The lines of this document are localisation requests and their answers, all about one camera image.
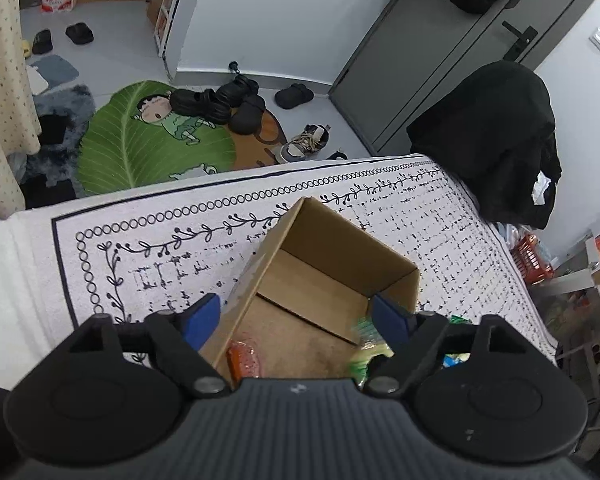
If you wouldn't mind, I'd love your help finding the grey fluffy rug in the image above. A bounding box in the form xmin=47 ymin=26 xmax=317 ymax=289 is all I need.
xmin=16 ymin=84 xmax=96 ymax=209

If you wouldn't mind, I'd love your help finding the grey door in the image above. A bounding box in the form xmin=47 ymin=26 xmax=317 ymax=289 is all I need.
xmin=330 ymin=0 xmax=594 ymax=155

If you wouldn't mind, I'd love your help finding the blue green snack packet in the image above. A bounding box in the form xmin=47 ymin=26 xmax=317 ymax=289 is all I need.
xmin=442 ymin=353 xmax=470 ymax=368

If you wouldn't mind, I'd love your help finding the dotted cream cloth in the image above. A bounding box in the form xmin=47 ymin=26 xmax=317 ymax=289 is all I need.
xmin=0 ymin=0 xmax=41 ymax=219

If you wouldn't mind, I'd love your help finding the green leaf floor rug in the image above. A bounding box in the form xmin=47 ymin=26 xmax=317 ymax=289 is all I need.
xmin=78 ymin=80 xmax=237 ymax=195

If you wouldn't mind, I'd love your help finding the black slipper on floor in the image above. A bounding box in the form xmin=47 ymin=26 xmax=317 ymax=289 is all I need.
xmin=66 ymin=22 xmax=94 ymax=46

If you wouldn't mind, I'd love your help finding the black jacket on chair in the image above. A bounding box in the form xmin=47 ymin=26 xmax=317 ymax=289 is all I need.
xmin=406 ymin=61 xmax=562 ymax=230

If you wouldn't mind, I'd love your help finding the brown cardboard box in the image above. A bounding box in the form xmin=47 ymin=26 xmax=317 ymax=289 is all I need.
xmin=200 ymin=197 xmax=420 ymax=378

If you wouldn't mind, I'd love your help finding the white black patterned blanket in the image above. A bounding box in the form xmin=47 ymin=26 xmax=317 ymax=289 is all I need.
xmin=42 ymin=156 xmax=557 ymax=356

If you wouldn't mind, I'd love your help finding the white desk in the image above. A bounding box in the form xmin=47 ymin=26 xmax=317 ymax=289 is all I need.
xmin=543 ymin=236 xmax=600 ymax=296

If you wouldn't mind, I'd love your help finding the orange red snack packet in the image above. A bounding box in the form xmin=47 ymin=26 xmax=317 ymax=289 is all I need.
xmin=226 ymin=340 xmax=262 ymax=384

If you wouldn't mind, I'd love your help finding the black slipper by door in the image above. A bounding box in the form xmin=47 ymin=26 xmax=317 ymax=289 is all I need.
xmin=274 ymin=82 xmax=314 ymax=110

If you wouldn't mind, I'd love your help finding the grey white sneaker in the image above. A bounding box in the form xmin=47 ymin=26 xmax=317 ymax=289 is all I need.
xmin=275 ymin=125 xmax=330 ymax=164

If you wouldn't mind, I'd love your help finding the red plastic basket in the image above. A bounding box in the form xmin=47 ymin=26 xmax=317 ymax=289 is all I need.
xmin=510 ymin=233 xmax=554 ymax=285

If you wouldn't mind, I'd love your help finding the green biscuit packet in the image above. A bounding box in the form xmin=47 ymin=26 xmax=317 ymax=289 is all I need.
xmin=348 ymin=318 xmax=393 ymax=387

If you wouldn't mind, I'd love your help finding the pile of black shoes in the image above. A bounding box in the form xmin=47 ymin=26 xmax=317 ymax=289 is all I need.
xmin=169 ymin=75 xmax=266 ymax=136

